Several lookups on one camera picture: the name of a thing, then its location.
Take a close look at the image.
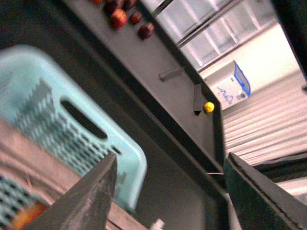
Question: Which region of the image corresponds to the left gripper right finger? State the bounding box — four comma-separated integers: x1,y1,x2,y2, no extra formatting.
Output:
224,153,307,230

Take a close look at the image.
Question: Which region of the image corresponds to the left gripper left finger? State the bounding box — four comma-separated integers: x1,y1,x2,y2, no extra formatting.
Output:
25,152,118,230

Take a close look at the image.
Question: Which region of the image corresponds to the red apple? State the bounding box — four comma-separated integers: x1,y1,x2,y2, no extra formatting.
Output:
7,201,49,230

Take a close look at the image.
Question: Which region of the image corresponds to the light teal plastic basket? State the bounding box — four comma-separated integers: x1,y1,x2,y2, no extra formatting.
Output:
0,46,147,230

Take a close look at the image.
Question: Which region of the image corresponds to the brown basket handle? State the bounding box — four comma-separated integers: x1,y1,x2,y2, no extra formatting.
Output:
0,120,144,230

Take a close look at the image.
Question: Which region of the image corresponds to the yellow small ball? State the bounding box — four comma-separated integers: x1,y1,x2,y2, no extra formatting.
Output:
203,102,215,113

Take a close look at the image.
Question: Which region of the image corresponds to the white blue box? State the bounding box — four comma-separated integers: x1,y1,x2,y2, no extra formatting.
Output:
205,60,251,110

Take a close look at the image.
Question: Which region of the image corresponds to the red fruit on shelf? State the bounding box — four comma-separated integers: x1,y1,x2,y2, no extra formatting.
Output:
110,9,128,29

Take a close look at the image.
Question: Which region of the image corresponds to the small dark red fruit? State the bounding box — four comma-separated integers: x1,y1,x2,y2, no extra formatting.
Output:
129,11,143,24

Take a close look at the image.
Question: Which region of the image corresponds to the dark purple fruit on shelf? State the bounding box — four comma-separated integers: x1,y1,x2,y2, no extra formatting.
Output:
103,0,123,14

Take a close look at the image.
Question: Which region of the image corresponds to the metal bracket on shelf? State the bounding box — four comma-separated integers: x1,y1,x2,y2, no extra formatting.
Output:
159,68,185,82

